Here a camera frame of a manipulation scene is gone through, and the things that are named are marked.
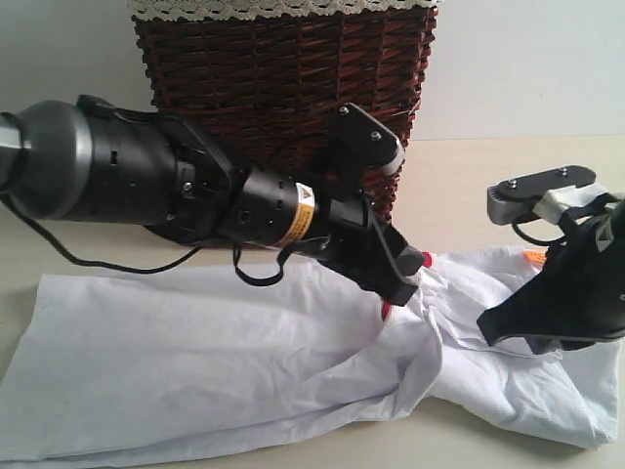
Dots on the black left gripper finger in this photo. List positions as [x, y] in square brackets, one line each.
[389, 284]
[400, 260]

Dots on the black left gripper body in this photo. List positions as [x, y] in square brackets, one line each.
[352, 247]

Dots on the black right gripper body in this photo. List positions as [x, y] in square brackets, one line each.
[593, 258]

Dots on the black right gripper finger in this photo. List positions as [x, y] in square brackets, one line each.
[538, 309]
[542, 346]

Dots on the white t-shirt with red print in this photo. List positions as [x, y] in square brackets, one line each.
[123, 371]

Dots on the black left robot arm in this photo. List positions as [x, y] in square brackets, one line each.
[96, 163]

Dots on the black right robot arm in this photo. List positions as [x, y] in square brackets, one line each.
[577, 299]

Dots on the dark red wicker basket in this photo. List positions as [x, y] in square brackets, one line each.
[269, 88]

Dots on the floral patterned beige cloth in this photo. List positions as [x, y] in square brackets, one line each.
[147, 10]

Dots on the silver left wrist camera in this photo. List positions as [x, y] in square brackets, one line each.
[359, 143]

